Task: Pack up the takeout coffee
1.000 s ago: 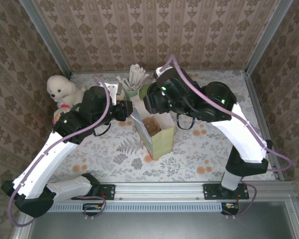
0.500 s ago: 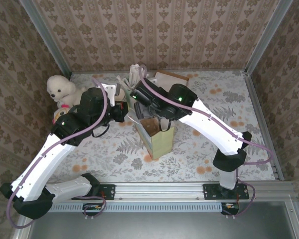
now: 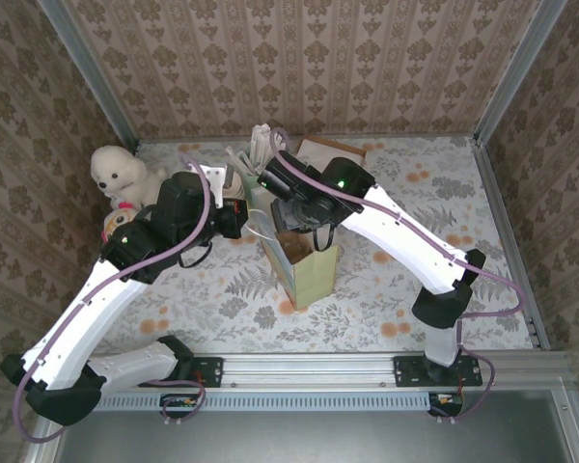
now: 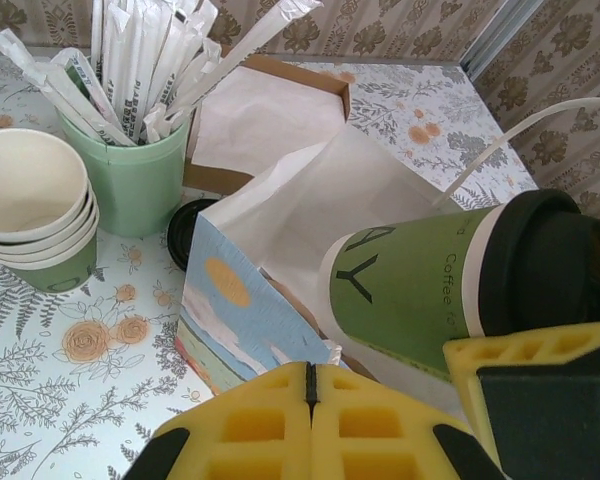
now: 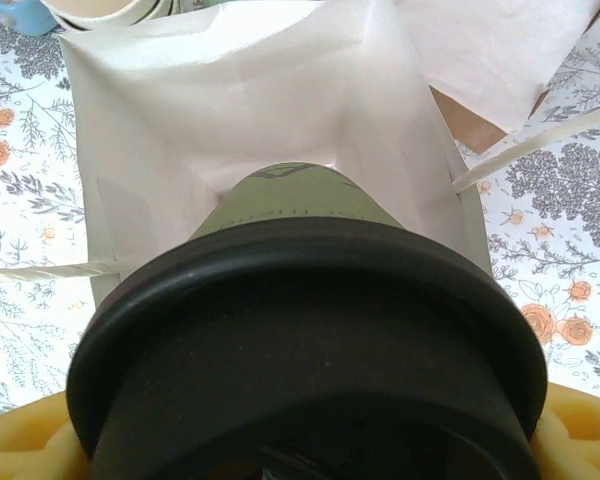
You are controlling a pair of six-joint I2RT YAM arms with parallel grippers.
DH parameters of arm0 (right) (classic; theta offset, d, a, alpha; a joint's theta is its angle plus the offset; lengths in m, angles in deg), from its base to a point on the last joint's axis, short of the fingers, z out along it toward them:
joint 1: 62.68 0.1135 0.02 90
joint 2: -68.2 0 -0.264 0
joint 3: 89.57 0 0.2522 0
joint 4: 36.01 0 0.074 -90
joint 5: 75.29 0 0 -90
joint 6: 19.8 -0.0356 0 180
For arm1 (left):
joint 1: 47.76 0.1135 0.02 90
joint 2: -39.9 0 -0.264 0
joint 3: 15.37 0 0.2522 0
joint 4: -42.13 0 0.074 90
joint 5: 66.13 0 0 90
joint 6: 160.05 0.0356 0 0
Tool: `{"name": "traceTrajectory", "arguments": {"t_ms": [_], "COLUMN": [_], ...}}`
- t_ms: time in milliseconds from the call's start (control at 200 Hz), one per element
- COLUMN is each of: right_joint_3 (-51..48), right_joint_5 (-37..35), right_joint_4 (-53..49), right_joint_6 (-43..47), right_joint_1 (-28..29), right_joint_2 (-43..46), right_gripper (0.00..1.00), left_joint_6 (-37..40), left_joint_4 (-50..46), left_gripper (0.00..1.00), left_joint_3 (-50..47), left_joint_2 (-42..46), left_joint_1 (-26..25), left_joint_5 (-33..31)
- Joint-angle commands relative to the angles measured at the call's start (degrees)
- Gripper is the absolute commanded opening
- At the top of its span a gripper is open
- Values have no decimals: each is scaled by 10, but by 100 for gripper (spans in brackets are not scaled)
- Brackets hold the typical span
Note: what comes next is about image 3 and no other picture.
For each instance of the paper bag with sky print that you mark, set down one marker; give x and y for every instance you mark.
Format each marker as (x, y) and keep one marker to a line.
(313, 280)

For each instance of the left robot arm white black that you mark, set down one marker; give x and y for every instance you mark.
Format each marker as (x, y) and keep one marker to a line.
(91, 308)

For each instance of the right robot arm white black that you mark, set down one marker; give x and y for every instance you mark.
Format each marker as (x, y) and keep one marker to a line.
(405, 236)

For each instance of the white paper napkins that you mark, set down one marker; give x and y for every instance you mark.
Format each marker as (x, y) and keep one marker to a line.
(311, 149)

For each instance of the doll with glasses striped shirt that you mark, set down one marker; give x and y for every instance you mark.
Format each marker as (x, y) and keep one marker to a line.
(118, 219)

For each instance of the brown cardboard napkin tray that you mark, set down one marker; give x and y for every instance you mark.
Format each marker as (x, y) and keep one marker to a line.
(338, 147)

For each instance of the mint green holder cup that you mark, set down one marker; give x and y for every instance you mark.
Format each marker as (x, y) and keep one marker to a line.
(258, 193)

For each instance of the white wrapped straw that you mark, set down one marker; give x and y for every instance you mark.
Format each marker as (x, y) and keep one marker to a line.
(260, 144)
(281, 141)

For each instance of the white plush dog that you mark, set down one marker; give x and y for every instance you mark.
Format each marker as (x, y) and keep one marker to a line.
(118, 171)

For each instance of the clear wrapped straw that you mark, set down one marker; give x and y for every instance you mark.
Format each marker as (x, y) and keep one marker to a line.
(236, 156)

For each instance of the grey metal panel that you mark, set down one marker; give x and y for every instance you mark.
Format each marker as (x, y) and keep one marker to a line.
(309, 439)

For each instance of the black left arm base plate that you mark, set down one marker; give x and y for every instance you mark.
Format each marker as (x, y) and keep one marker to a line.
(207, 371)

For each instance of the aluminium mounting rail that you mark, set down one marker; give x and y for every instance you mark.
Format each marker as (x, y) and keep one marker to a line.
(309, 369)

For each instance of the aluminium side rail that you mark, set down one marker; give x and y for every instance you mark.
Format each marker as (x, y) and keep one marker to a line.
(499, 217)

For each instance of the aluminium frame post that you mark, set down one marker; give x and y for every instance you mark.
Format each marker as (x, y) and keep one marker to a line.
(84, 62)
(523, 62)

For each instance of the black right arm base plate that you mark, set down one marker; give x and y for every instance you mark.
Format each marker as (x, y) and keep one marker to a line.
(410, 371)

